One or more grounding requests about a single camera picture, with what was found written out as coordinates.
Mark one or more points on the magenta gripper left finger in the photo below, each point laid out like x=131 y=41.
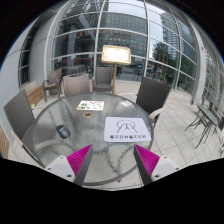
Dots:
x=73 y=167

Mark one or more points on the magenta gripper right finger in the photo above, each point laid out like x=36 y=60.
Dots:
x=151 y=166

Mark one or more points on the black computer mouse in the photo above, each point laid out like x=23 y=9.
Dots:
x=63 y=131

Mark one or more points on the white printed mouse pad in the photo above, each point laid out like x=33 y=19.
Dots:
x=126 y=130

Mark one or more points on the round glass patio table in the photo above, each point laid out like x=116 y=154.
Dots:
x=111 y=161

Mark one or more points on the colourful picture card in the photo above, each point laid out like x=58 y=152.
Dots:
x=91 y=105

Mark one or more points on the grey wicker chair right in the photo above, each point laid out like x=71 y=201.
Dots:
x=151 y=98

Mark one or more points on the grey wicker chair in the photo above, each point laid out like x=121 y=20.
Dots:
x=102 y=81
x=151 y=98
x=75 y=84
x=21 y=120
x=52 y=82

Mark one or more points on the green metal side table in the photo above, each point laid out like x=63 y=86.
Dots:
x=206 y=118

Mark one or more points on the wooden bench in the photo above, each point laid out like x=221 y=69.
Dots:
x=35 y=95

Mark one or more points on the grey wicker chair back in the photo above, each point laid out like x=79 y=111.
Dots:
x=75 y=84

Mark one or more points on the grey wicker chair far centre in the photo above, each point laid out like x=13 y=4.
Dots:
x=102 y=81

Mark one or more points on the grey wicker chair far left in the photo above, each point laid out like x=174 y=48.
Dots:
x=52 y=82

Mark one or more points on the wooden menu board stand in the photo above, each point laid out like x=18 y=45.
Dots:
x=116 y=55

